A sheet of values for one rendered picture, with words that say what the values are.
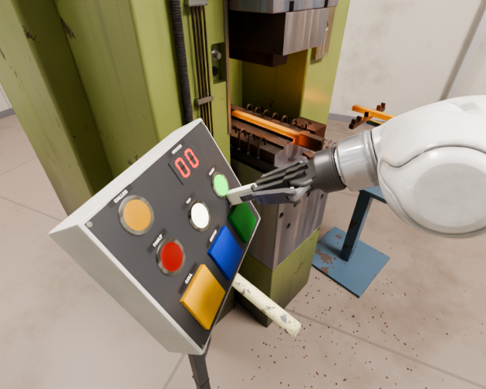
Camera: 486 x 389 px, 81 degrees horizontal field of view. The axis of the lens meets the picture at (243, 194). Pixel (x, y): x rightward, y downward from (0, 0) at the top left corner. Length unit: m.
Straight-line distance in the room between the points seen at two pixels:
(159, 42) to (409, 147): 0.59
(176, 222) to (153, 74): 0.38
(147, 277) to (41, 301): 1.61
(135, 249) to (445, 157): 0.36
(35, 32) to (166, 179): 0.72
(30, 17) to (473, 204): 1.07
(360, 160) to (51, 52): 0.94
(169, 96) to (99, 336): 1.31
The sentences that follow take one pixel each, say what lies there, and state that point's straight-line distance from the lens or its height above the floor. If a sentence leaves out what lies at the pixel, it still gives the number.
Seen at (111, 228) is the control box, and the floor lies 1.17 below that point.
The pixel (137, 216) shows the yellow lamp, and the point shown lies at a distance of 0.43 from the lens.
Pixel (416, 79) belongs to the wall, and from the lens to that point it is 3.73.
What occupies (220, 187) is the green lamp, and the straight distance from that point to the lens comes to 0.58.
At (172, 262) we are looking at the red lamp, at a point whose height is 1.09.
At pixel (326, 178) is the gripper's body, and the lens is 0.48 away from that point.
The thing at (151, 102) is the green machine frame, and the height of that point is 1.20.
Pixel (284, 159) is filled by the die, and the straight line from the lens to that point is 0.98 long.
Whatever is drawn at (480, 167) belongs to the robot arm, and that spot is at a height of 1.33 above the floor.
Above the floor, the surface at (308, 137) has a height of 1.01.
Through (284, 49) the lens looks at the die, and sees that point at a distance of 0.82.
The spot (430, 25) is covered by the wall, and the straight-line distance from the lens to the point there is 3.64.
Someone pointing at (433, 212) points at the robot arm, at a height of 1.28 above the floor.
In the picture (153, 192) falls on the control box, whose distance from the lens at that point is 0.46.
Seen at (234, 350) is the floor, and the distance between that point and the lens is 1.56.
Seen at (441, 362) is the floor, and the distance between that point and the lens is 1.80.
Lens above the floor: 1.43
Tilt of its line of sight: 38 degrees down
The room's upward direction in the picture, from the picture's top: straight up
